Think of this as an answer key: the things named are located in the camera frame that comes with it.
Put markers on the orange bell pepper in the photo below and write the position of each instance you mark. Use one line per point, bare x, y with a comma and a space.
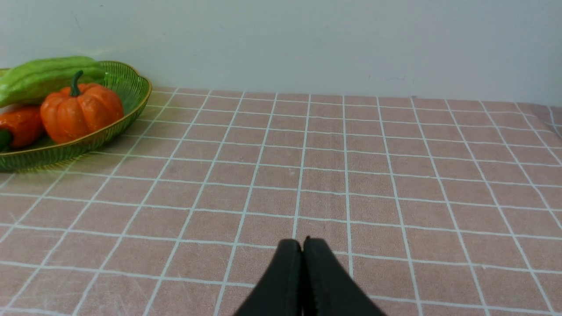
20, 126

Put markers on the green bitter gourd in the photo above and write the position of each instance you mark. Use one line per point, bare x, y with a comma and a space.
31, 82

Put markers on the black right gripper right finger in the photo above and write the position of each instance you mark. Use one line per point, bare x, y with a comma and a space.
328, 288

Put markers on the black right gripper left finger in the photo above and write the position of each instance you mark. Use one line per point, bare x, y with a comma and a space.
277, 292

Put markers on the orange toy pumpkin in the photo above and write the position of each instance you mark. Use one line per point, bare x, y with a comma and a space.
79, 110

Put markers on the pink checkered tablecloth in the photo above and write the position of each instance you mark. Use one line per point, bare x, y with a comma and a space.
434, 206

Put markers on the green wire basket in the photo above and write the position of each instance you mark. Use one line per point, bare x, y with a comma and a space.
133, 90

